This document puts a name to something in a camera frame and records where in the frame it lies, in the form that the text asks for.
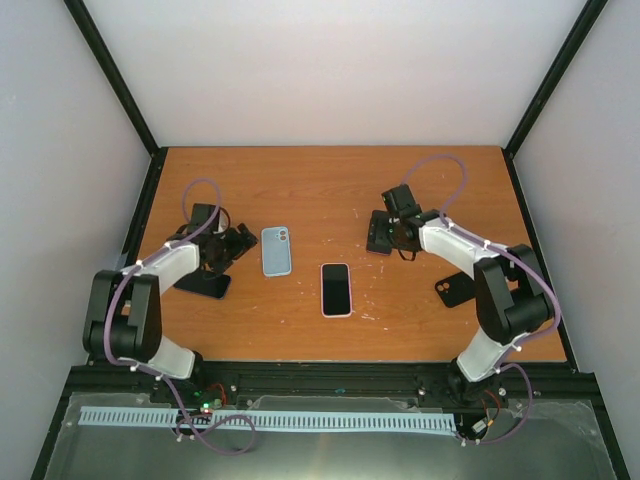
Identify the light blue phone case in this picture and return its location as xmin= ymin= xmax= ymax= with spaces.
xmin=261 ymin=226 xmax=292 ymax=278

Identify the blue smartphone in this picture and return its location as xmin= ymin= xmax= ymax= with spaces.
xmin=174 ymin=271 xmax=231 ymax=300

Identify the black smartphone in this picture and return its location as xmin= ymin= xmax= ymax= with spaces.
xmin=321 ymin=263 xmax=351 ymax=316

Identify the pink phone case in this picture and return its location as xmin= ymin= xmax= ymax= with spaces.
xmin=319 ymin=262 xmax=354 ymax=319

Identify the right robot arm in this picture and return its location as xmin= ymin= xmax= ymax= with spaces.
xmin=367 ymin=184 xmax=560 ymax=405

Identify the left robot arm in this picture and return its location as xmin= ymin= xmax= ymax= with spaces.
xmin=83 ymin=203 xmax=258 ymax=403

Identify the black phone case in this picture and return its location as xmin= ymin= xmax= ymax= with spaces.
xmin=434 ymin=272 xmax=475 ymax=308

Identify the maroon smartphone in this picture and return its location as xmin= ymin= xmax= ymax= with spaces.
xmin=366 ymin=210 xmax=394 ymax=256

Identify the small electronics board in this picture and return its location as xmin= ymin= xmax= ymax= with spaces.
xmin=194 ymin=389 xmax=227 ymax=414

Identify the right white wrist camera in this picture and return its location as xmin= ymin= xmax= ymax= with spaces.
xmin=382 ymin=184 xmax=421 ymax=220

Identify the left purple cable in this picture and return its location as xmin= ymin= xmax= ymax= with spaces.
xmin=101 ymin=177 xmax=257 ymax=455

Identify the black aluminium frame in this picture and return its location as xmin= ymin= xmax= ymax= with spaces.
xmin=31 ymin=0 xmax=631 ymax=479

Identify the light blue cable duct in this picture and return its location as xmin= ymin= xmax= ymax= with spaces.
xmin=78 ymin=406 xmax=456 ymax=436

